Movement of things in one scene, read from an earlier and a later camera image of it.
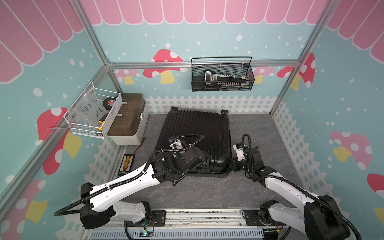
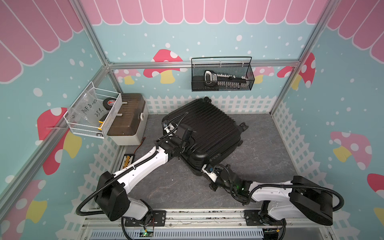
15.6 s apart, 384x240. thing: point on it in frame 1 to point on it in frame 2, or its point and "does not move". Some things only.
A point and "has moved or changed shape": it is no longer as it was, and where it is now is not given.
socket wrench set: [225, 80] does not move
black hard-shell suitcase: [210, 130] has moved or changed shape
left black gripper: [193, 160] to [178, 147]
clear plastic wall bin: [94, 111] does not move
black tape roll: [108, 102] does not move
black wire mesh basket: [222, 73] does not move
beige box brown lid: [130, 124] does not move
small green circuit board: [147, 234] does not move
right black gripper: [235, 161] to [211, 186]
